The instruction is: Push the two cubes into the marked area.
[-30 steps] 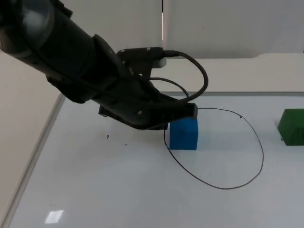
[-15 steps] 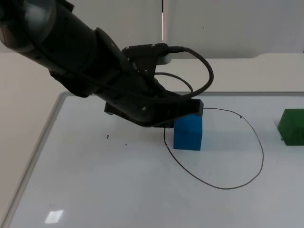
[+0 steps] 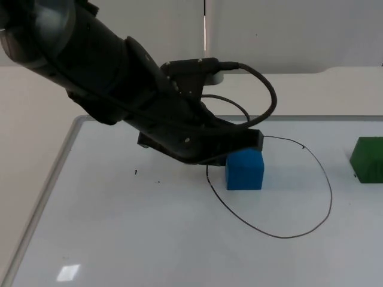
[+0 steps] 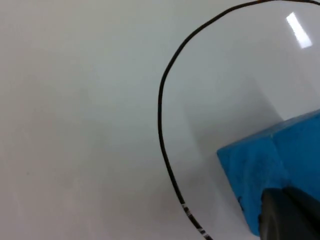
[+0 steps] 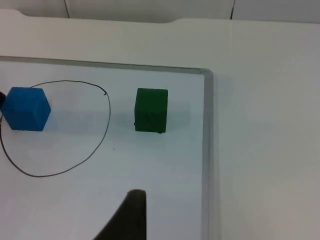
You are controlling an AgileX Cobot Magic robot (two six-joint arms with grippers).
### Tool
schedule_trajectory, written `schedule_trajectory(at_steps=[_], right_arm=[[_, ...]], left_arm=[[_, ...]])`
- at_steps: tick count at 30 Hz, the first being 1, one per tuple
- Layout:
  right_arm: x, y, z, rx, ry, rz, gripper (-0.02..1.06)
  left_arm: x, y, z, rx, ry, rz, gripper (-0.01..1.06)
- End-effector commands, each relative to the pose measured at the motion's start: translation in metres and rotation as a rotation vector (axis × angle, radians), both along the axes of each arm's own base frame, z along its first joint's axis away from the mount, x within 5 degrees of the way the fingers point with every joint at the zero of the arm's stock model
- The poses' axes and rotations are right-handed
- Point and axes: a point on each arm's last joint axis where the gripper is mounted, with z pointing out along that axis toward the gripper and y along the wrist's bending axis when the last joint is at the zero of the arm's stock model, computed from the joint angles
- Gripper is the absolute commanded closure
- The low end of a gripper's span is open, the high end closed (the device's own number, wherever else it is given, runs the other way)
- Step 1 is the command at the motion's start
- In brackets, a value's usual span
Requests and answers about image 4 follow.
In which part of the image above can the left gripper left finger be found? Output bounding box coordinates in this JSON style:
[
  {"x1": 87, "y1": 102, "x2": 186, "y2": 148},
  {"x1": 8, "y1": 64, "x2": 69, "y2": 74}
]
[{"x1": 258, "y1": 187, "x2": 320, "y2": 240}]

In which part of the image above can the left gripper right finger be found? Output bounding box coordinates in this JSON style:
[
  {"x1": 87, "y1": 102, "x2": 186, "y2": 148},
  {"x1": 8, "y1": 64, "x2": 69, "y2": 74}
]
[{"x1": 283, "y1": 186, "x2": 320, "y2": 230}]

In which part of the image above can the blue cube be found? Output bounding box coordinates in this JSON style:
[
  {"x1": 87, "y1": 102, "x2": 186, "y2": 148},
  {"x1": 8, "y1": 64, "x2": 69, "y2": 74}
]
[{"x1": 216, "y1": 108, "x2": 320, "y2": 237}]

